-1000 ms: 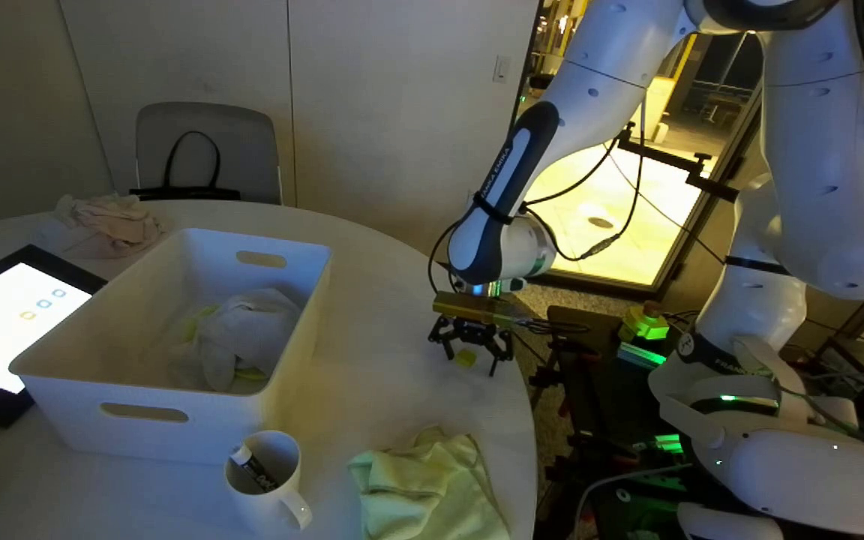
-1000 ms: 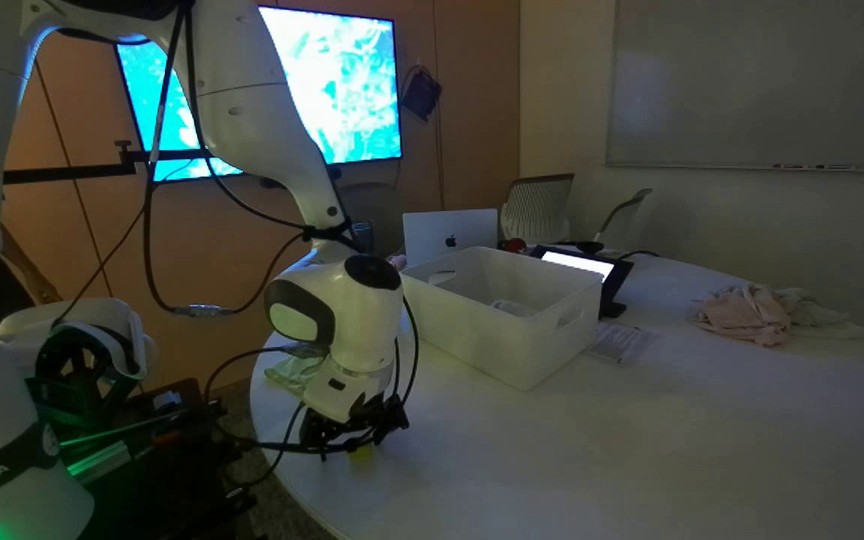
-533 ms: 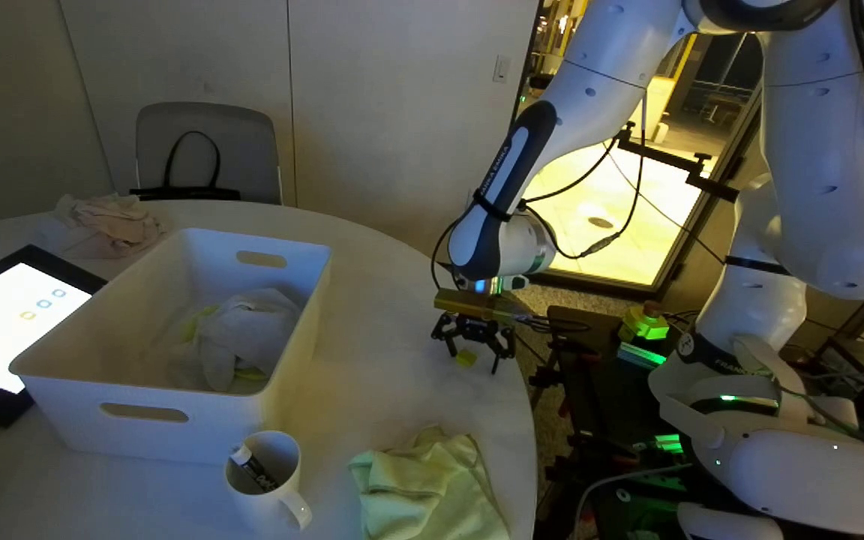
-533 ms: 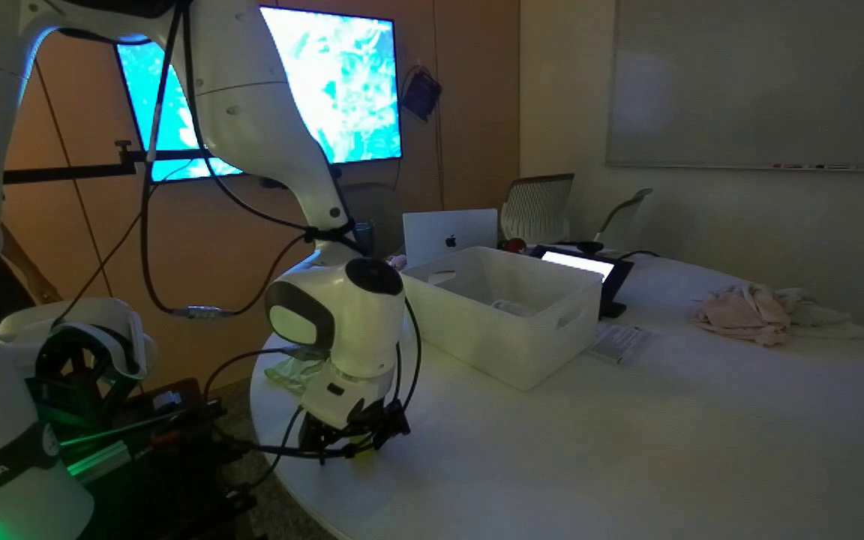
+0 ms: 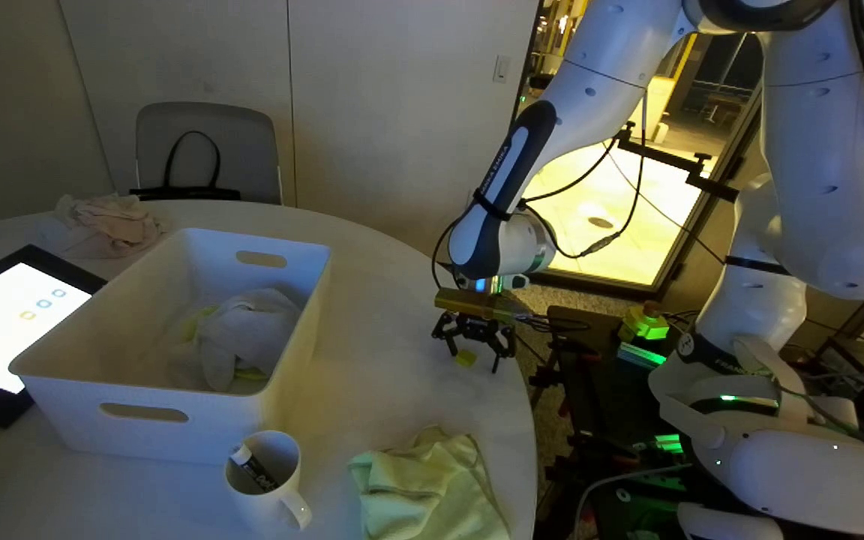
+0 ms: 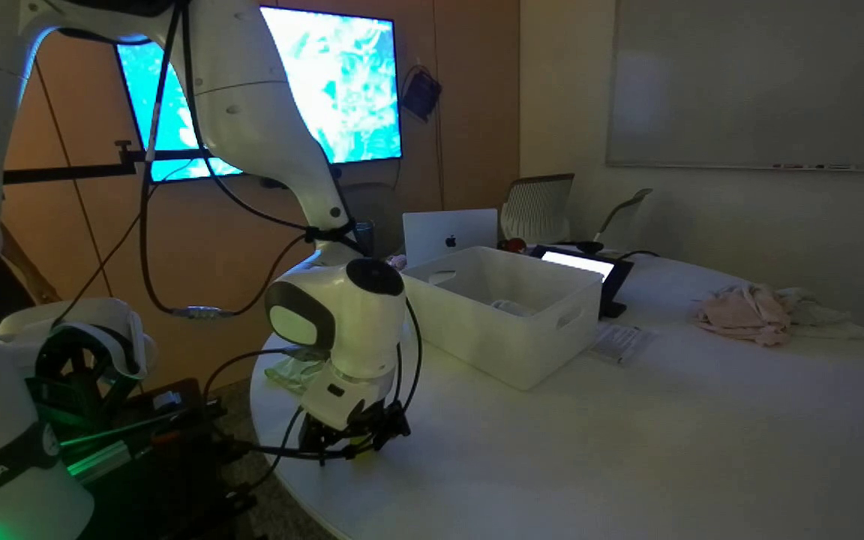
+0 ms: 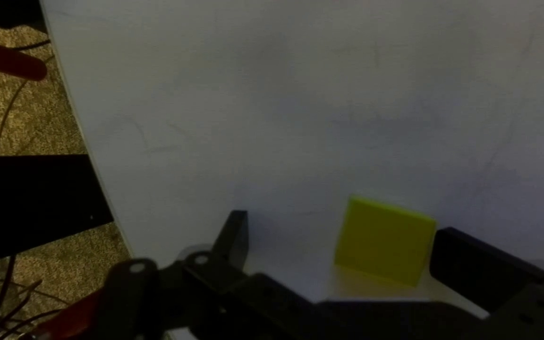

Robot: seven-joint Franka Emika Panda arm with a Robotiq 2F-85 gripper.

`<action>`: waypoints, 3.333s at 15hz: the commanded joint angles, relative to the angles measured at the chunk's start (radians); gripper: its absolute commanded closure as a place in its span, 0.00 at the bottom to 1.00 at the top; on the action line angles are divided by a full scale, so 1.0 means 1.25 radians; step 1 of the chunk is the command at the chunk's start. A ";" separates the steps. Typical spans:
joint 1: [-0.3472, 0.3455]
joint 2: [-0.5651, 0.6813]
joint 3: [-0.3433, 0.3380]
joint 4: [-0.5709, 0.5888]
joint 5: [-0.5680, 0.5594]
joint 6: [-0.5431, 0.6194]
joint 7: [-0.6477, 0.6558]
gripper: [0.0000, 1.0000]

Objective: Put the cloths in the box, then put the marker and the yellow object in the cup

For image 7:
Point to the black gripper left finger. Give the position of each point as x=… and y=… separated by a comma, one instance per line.
x=178, y=302

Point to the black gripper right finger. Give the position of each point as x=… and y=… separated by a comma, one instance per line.
x=524, y=302

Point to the small yellow square block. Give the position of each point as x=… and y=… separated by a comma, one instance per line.
x=386, y=238

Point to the black equipment cart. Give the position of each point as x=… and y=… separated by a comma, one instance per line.
x=33, y=200

